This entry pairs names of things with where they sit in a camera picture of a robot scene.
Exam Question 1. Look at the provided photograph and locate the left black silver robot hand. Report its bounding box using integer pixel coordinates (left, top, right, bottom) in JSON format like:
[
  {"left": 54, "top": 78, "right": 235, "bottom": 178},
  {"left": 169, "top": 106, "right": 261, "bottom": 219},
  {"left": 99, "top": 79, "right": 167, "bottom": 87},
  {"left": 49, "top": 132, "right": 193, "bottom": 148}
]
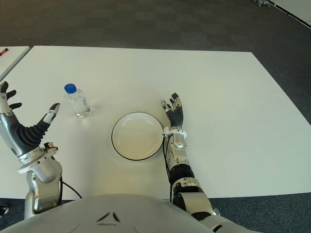
[{"left": 0, "top": 81, "right": 61, "bottom": 162}]

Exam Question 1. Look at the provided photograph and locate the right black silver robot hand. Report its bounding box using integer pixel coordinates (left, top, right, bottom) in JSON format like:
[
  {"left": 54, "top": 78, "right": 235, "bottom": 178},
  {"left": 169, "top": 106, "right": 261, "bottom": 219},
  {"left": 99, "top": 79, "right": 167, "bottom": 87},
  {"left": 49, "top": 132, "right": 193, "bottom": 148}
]
[{"left": 160, "top": 92, "right": 185, "bottom": 129}]

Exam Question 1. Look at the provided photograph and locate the clear water bottle blue cap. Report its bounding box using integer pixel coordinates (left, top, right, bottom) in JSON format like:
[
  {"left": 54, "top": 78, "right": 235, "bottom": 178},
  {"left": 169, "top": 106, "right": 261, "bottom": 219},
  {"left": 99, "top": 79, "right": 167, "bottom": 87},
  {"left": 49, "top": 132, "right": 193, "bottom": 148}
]
[{"left": 64, "top": 83, "right": 92, "bottom": 119}]

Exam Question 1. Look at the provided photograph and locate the white plate black rim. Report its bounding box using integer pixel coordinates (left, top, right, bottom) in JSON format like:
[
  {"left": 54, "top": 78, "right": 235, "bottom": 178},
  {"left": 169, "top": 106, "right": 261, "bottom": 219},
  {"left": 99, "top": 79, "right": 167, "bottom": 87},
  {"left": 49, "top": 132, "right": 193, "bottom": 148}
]
[{"left": 111, "top": 111, "right": 165, "bottom": 161}]

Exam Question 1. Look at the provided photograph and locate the grey robot torso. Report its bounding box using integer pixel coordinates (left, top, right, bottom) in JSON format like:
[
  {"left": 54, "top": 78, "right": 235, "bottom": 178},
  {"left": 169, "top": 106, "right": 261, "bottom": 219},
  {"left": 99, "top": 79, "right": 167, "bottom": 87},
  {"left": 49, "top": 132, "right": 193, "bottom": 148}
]
[{"left": 0, "top": 193, "right": 246, "bottom": 233}]

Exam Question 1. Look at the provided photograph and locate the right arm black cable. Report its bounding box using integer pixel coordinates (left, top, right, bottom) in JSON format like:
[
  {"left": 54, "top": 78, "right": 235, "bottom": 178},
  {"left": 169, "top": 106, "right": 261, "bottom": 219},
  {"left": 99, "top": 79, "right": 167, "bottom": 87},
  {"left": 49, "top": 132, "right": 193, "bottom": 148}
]
[{"left": 163, "top": 133, "right": 174, "bottom": 202}]

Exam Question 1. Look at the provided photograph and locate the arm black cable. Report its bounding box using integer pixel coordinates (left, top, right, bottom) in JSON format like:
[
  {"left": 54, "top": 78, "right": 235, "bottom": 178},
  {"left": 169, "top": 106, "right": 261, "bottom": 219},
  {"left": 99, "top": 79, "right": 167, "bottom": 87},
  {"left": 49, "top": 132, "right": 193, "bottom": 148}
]
[
  {"left": 163, "top": 133, "right": 174, "bottom": 202},
  {"left": 60, "top": 178, "right": 83, "bottom": 199}
]

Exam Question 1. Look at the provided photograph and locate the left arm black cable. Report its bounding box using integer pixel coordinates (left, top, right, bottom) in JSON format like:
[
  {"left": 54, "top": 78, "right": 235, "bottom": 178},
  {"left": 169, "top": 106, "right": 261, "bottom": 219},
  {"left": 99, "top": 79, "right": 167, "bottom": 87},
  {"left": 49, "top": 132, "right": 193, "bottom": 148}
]
[{"left": 60, "top": 178, "right": 83, "bottom": 199}]

